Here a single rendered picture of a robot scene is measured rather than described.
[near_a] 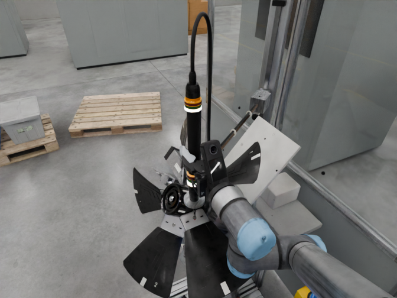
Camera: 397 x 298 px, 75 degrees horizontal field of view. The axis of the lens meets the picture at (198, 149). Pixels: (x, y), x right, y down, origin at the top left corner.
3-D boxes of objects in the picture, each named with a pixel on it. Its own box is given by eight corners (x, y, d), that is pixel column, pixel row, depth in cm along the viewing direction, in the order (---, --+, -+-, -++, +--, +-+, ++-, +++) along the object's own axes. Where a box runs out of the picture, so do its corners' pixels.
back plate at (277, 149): (164, 207, 141) (162, 207, 140) (243, 103, 125) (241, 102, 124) (209, 301, 103) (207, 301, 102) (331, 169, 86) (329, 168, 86)
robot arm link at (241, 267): (275, 280, 61) (282, 255, 54) (227, 281, 61) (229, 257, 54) (267, 249, 67) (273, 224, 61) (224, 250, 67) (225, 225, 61)
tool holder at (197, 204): (193, 186, 90) (193, 165, 84) (211, 193, 87) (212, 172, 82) (179, 203, 84) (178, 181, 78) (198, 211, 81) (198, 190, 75)
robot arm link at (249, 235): (244, 270, 52) (248, 246, 47) (218, 228, 60) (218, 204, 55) (275, 253, 55) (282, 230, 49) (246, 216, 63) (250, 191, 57)
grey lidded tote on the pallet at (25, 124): (44, 117, 359) (35, 95, 339) (49, 137, 317) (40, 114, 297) (9, 125, 342) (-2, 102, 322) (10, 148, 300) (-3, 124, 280)
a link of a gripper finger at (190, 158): (173, 162, 77) (190, 180, 71) (172, 146, 73) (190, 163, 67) (182, 158, 78) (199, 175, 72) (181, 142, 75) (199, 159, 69)
